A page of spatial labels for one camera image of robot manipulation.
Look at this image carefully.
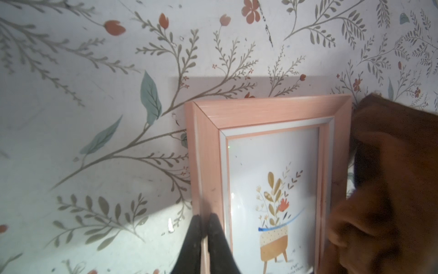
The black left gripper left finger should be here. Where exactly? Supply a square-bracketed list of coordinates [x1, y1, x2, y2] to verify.
[171, 215, 202, 274]

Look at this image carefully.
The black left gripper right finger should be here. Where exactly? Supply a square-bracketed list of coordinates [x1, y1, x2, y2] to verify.
[207, 213, 241, 274]

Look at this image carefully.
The pink picture frame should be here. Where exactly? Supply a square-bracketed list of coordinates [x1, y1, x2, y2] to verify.
[185, 95, 352, 274]

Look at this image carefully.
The brown cloth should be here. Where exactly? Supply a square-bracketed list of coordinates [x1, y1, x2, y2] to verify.
[318, 95, 438, 274]

